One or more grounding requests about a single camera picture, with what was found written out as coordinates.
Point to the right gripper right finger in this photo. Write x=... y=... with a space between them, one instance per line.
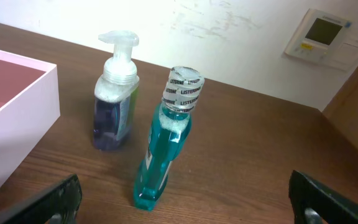
x=313 y=202

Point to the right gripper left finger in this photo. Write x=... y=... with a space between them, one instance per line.
x=57 y=204

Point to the white cardboard box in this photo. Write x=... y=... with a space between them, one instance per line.
x=29 y=106

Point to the purple foam soap bottle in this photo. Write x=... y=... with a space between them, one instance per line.
x=116 y=92

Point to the teal mouthwash bottle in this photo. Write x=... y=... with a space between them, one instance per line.
x=171 y=125

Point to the white wall control panel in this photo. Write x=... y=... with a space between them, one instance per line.
x=324 y=39

